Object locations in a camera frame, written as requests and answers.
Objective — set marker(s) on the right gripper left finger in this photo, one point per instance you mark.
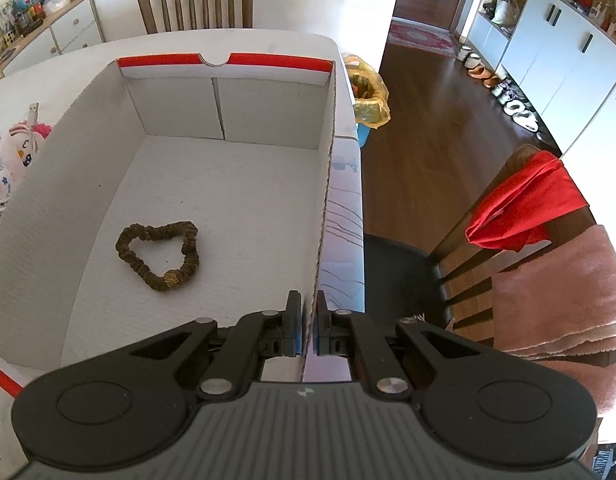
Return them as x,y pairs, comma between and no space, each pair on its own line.
238,353

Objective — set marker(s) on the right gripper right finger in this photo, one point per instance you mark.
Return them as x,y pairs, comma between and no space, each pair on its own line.
355,337

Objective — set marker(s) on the brown hair scrunchie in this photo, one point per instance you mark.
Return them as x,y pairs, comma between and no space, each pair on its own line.
163,257

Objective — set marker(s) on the red white cardboard box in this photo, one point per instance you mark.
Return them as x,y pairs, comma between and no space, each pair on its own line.
240,150

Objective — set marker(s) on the pink plush toy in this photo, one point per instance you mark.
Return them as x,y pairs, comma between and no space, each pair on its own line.
29,139

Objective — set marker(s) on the near wooden chair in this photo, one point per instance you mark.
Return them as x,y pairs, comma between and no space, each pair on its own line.
451,286

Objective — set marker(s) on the red cloth on chair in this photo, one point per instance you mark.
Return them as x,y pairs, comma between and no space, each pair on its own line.
515,214

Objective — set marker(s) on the pink scarf on chair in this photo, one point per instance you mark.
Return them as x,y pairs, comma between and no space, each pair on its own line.
562,305

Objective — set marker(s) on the row of shoes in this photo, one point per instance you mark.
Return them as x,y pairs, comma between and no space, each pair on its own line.
511,98

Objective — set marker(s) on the red patterned doormat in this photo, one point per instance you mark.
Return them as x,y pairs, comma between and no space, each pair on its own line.
420,36

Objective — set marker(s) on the white drawer cabinet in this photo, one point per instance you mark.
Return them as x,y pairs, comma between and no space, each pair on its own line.
72,28

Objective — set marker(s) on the white wall cabinets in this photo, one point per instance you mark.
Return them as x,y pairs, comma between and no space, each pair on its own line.
561,54

